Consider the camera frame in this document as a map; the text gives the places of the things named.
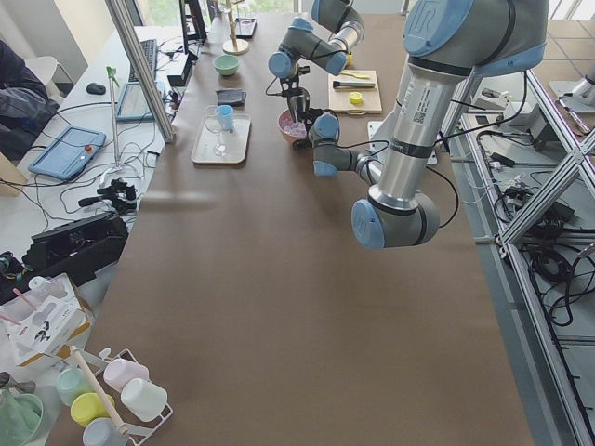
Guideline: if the cardboard box with bottles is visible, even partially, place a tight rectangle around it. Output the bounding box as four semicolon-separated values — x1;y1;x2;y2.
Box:
1;273;95;370

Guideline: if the steel muddler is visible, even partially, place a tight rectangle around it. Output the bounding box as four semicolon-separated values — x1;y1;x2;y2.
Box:
332;81;376;89

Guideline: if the green plastic pitcher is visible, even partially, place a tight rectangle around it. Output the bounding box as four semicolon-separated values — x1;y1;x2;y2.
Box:
1;372;45;445

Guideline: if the white cup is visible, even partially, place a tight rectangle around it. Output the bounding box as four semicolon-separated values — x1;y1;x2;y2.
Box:
121;378;168;422

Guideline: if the pink cup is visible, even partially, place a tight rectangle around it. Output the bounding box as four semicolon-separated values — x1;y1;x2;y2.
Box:
103;358;150;392

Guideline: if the pile of clear ice cubes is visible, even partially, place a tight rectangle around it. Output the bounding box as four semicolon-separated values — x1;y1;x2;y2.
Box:
280;119;307;138

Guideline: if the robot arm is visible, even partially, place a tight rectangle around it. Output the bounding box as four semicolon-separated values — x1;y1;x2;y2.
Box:
308;1;549;249
268;1;364;98

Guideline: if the black equipment box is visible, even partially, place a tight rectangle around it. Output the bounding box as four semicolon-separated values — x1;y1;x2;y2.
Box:
1;212;128;304

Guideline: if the half lemon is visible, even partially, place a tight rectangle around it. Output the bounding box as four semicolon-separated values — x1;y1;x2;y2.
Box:
349;92;363;104

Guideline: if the wooden rod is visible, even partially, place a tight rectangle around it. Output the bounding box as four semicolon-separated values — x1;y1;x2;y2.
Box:
70;346;129;435

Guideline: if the yellow cup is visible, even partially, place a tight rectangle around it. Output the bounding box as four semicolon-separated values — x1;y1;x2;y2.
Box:
70;392;110;427

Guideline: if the aluminium frame post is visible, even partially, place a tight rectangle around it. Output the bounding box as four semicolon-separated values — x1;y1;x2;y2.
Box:
105;0;175;144

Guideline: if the cream serving tray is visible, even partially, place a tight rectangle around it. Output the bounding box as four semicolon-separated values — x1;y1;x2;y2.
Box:
191;112;251;164

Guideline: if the grey cup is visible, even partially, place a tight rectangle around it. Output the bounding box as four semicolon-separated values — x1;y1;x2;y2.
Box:
83;417;129;446

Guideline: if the clear wine glass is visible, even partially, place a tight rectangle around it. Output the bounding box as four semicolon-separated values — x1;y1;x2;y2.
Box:
204;105;227;157

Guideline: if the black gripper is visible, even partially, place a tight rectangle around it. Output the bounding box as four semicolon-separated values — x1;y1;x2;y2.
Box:
280;65;311;98
291;108;336;150

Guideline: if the black computer mouse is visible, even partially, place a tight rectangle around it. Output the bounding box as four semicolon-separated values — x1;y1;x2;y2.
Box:
86;83;106;96

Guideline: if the blue teach pendant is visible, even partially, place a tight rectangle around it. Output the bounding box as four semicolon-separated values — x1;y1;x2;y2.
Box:
115;82;154;123
28;126;106;180

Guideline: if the mint cup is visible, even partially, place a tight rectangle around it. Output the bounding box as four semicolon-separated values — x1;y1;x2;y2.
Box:
56;367;93;406

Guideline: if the pink bowl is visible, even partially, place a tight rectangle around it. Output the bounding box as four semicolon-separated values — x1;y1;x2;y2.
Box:
278;110;307;143

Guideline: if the green bowl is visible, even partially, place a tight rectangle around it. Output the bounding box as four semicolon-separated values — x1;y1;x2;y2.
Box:
212;54;240;76

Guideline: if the white cup rack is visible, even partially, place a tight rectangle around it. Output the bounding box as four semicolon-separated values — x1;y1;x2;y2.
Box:
70;347;174;445

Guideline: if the bamboo cutting board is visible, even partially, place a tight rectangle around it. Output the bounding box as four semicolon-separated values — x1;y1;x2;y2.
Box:
327;70;383;114

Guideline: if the grey folded cloth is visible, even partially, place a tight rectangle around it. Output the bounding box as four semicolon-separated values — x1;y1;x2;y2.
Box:
216;88;246;107

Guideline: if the wooden cup tree stand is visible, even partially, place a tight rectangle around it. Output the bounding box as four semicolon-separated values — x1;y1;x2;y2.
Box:
218;0;249;56

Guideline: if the black keyboard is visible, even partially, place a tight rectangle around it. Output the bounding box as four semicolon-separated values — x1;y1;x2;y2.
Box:
128;39;158;82

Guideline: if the blue cup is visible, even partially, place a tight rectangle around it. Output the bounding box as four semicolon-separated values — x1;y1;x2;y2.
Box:
216;104;234;131

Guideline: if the black tray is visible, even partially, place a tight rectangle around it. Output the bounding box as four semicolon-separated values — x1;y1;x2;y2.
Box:
234;18;257;39

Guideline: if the yellow plastic knife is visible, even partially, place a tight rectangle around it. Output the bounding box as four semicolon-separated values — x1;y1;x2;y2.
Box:
340;71;370;79

